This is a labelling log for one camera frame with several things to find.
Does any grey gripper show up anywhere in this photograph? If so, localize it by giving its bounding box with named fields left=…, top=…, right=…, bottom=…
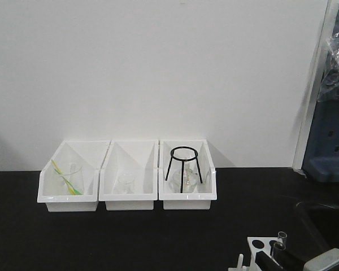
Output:
left=255, top=248, right=339, bottom=270

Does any clear glass test tube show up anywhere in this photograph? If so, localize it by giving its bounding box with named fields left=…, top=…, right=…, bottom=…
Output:
left=277, top=231, right=288, bottom=248
left=271, top=242, right=286, bottom=260

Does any white test tube rack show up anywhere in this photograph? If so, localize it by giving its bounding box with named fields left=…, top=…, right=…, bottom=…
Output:
left=227, top=237, right=277, bottom=270

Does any grey pegboard drying rack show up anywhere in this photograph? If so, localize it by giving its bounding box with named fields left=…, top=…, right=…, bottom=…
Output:
left=301, top=0, right=339, bottom=183

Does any black lab sink basin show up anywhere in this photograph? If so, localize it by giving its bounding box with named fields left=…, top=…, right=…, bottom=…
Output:
left=295, top=202, right=339, bottom=251

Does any right white storage bin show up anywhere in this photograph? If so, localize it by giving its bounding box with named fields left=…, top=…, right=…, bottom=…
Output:
left=158, top=139, right=217, bottom=209

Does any white storage bin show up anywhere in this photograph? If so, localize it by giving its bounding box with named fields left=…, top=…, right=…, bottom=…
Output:
left=37, top=140, right=111, bottom=212
left=99, top=139, right=159, bottom=211
left=158, top=139, right=217, bottom=209

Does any clear glass alcohol lamp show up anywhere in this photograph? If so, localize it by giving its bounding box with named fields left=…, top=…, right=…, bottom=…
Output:
left=168, top=160, right=199, bottom=193

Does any black metal tripod stand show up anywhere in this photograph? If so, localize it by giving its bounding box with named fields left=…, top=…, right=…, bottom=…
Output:
left=165, top=146, right=203, bottom=194

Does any middle white storage bin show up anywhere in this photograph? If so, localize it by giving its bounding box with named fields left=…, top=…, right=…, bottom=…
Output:
left=99, top=139, right=159, bottom=211

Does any small clear glass beaker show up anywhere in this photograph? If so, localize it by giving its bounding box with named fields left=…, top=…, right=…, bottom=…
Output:
left=118, top=174, right=135, bottom=194

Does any clear plastic bag of pegs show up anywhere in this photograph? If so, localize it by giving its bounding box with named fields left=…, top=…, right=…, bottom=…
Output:
left=318, top=19, right=339, bottom=102

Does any left white storage bin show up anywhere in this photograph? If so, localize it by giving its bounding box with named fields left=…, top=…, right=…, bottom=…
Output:
left=37, top=140, right=111, bottom=212

